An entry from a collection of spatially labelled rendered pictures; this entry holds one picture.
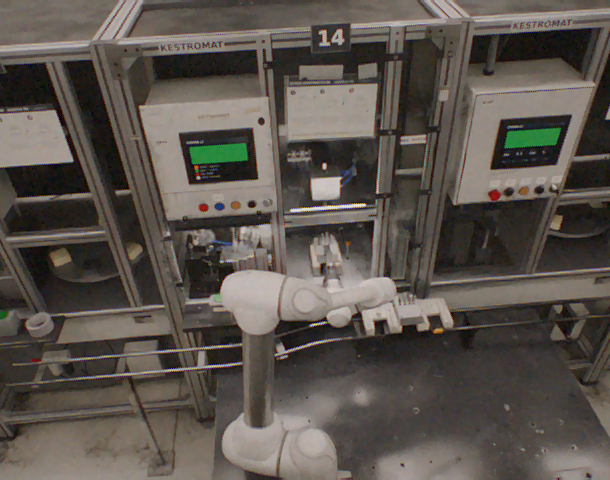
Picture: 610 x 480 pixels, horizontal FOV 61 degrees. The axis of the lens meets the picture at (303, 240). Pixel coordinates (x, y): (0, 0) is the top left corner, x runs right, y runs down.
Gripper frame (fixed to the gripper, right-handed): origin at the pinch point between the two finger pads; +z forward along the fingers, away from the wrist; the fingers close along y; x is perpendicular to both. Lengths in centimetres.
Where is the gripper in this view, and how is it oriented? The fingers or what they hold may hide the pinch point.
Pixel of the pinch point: (327, 256)
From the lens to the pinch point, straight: 231.9
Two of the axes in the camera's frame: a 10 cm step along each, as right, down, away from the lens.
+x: -10.0, 0.8, -0.4
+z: -0.8, -5.8, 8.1
